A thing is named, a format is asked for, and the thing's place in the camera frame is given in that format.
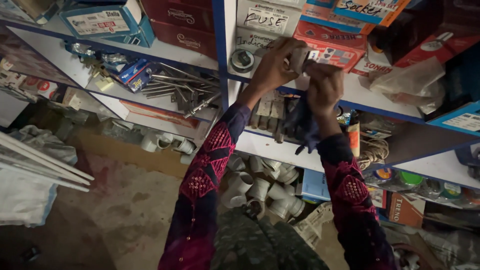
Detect person's left hand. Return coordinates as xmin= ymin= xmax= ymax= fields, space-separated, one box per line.
xmin=249 ymin=37 xmax=308 ymax=95

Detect person's right hand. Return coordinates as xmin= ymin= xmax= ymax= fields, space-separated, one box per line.
xmin=303 ymin=59 xmax=345 ymax=118

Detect small grey electrical fitting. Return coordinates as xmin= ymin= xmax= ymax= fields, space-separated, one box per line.
xmin=289 ymin=47 xmax=313 ymax=75

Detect dark blue cloth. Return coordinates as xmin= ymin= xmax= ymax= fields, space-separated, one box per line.
xmin=284 ymin=93 xmax=340 ymax=155

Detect red box with shape prints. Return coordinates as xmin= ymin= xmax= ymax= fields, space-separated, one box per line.
xmin=292 ymin=20 xmax=369 ymax=73

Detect white box with handwriting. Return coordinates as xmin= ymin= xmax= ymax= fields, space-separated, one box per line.
xmin=236 ymin=0 xmax=302 ymax=37
xmin=235 ymin=27 xmax=286 ymax=54

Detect round grey black fitting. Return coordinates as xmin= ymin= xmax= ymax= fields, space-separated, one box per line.
xmin=230 ymin=49 xmax=256 ymax=74

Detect white box with red print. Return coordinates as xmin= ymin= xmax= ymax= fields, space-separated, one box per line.
xmin=350 ymin=55 xmax=393 ymax=78

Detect orange and blue box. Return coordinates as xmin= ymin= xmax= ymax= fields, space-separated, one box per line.
xmin=300 ymin=0 xmax=412 ymax=35

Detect pile of brass hinges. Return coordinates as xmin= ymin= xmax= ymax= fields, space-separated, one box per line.
xmin=249 ymin=90 xmax=298 ymax=144

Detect orange tube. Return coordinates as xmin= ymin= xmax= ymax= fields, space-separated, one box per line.
xmin=346 ymin=119 xmax=361 ymax=158

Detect white and blue shelf unit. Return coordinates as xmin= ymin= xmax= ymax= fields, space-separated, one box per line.
xmin=0 ymin=0 xmax=480 ymax=190

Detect crumpled clear plastic bag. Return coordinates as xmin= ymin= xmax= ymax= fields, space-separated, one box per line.
xmin=368 ymin=56 xmax=448 ymax=115

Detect dark red box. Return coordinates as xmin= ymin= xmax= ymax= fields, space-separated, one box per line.
xmin=150 ymin=20 xmax=219 ymax=61
xmin=140 ymin=0 xmax=215 ymax=34

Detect pile of metal bolts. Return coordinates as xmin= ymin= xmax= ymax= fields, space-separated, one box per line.
xmin=140 ymin=62 xmax=223 ymax=119

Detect red box with white picture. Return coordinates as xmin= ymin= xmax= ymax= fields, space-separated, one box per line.
xmin=390 ymin=22 xmax=480 ymax=69

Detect pale blue flat box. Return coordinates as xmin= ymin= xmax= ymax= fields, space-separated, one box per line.
xmin=301 ymin=169 xmax=331 ymax=204

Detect pile of white pipe fittings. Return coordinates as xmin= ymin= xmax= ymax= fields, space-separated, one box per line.
xmin=220 ymin=152 xmax=307 ymax=220

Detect light blue labelled box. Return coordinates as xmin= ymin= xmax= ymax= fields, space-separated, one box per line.
xmin=427 ymin=100 xmax=480 ymax=137

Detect bag of coloured tape rolls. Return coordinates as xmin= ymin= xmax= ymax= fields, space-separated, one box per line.
xmin=365 ymin=167 xmax=480 ymax=210

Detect white plastic grid piece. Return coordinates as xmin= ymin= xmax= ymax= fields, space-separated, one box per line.
xmin=293 ymin=202 xmax=335 ymax=250

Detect blue hardware packets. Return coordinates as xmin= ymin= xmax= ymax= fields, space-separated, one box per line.
xmin=117 ymin=58 xmax=152 ymax=93

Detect orange brown box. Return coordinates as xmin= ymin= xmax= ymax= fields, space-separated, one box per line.
xmin=387 ymin=191 xmax=427 ymax=229

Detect person's dark patterned clothing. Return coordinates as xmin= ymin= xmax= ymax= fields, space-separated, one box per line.
xmin=210 ymin=205 xmax=331 ymax=270

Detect blue box with white label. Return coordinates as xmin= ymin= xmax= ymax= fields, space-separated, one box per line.
xmin=59 ymin=0 xmax=143 ymax=40

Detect bundle of white strips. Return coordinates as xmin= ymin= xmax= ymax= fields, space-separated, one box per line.
xmin=0 ymin=131 xmax=95 ymax=193

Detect white plastic sack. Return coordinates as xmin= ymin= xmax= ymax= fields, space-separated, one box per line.
xmin=0 ymin=125 xmax=78 ymax=228

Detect coil of beige rope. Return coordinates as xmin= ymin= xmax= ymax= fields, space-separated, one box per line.
xmin=356 ymin=138 xmax=391 ymax=172

